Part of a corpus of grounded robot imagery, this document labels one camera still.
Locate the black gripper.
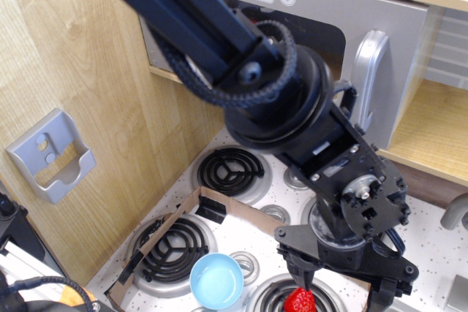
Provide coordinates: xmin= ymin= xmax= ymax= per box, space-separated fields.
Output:
xmin=274 ymin=225 xmax=419 ymax=312

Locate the grey toy microwave door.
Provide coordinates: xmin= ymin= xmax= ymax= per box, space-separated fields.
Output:
xmin=138 ymin=0 xmax=429 ymax=151

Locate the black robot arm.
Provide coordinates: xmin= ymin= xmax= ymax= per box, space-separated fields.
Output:
xmin=124 ymin=0 xmax=418 ymax=311

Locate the red toy strawberry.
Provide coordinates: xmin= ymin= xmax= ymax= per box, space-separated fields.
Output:
xmin=284 ymin=287 xmax=317 ymax=312

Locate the front right black burner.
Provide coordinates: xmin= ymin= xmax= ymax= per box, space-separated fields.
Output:
xmin=245 ymin=273 xmax=347 ymax=312

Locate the black burner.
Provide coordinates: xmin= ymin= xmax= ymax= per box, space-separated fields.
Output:
xmin=245 ymin=273 xmax=347 ymax=312
xmin=133 ymin=214 xmax=218 ymax=298
xmin=191 ymin=145 xmax=273 ymax=205

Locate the grey stove knob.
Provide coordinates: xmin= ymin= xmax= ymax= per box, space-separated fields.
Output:
xmin=283 ymin=168 xmax=309 ymax=191

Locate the light blue bowl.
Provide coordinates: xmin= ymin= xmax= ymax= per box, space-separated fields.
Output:
xmin=189 ymin=253 xmax=244 ymax=310

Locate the grey faucet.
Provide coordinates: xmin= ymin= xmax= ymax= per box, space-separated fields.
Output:
xmin=440 ymin=193 xmax=468 ymax=230

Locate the back left black burner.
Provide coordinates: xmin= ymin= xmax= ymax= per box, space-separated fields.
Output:
xmin=191 ymin=145 xmax=273 ymax=205

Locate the wooden shelf unit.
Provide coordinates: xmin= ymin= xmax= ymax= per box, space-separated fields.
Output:
xmin=149 ymin=0 xmax=468 ymax=187

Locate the front left black burner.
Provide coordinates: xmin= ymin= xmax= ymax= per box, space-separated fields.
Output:
xmin=133 ymin=214 xmax=218 ymax=298

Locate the brown cardboard tray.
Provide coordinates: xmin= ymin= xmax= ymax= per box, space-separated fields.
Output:
xmin=105 ymin=186 xmax=369 ymax=311

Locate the clear ring knob front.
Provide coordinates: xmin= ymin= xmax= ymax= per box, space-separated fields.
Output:
xmin=230 ymin=251 xmax=260 ymax=286

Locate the clear ring knob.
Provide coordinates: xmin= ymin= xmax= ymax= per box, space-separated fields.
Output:
xmin=260 ymin=205 xmax=290 ymax=225
xmin=230 ymin=251 xmax=260 ymax=286

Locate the clear ring knob back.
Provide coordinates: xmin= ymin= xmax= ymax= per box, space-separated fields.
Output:
xmin=260 ymin=205 xmax=290 ymax=225

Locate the black braided cable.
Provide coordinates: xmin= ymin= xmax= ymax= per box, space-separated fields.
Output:
xmin=0 ymin=275 xmax=99 ymax=312

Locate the grey wall holder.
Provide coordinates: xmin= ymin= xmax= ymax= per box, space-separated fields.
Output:
xmin=6 ymin=108 xmax=97 ymax=205

